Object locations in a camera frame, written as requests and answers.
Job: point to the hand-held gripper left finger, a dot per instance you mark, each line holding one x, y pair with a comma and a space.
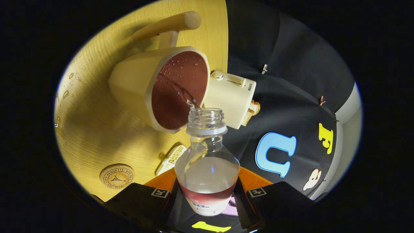
173, 210

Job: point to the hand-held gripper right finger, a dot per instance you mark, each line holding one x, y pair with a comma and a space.
242, 207

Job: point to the clear juice bottle red label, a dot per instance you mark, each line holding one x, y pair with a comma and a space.
207, 174

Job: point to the round cork coaster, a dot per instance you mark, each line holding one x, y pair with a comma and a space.
116, 176

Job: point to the white divided grain dish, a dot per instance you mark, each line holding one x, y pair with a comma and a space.
171, 160

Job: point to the toast slice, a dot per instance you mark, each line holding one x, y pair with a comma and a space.
248, 117
255, 107

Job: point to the white toaster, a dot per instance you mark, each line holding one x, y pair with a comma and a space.
229, 97

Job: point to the wooden table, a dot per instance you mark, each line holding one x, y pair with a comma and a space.
97, 129

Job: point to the pink cloth clip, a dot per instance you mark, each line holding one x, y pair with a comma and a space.
321, 100

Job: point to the black backdrop cloth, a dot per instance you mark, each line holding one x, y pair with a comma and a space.
291, 81

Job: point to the white cloth clip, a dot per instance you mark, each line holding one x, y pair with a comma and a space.
265, 68

